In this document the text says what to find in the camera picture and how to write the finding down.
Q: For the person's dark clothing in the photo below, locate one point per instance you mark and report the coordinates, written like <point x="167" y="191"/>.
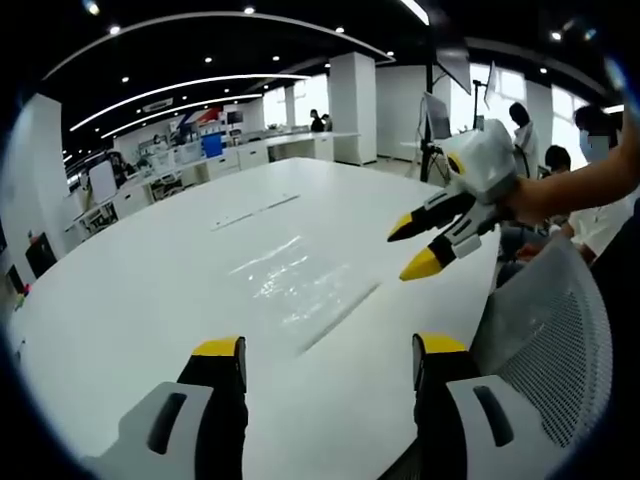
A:
<point x="620" y="270"/>

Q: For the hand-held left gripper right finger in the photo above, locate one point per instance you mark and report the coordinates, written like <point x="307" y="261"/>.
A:
<point x="470" y="440"/>

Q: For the clear resealable bag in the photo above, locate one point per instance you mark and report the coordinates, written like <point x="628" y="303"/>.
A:
<point x="295" y="285"/>

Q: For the black stand with small panel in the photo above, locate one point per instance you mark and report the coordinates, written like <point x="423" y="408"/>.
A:
<point x="489" y="85"/>

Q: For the white rolling whiteboard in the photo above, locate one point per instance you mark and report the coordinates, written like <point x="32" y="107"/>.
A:
<point x="102" y="182"/>

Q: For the black stand with large panel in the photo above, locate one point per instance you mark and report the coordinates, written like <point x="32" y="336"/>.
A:
<point x="452" y="60"/>

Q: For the white counter cabinets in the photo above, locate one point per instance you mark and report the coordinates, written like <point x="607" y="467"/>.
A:
<point x="310" y="146"/>

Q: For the small red and green items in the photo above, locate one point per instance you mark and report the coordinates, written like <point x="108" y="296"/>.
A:
<point x="22" y="296"/>

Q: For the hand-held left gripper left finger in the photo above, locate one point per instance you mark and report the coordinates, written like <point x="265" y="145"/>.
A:
<point x="172" y="445"/>

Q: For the black box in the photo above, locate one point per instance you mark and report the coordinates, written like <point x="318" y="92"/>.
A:
<point x="41" y="255"/>

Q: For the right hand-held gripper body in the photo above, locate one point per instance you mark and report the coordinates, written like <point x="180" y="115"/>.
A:
<point x="487" y="160"/>

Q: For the grey mesh office chair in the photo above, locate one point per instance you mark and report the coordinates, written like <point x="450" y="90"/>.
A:
<point x="550" y="320"/>

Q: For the person's right hand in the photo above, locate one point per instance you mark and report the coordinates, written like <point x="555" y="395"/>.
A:
<point x="530" y="202"/>

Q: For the blue storage box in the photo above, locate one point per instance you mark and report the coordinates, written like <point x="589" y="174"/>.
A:
<point x="211" y="145"/>

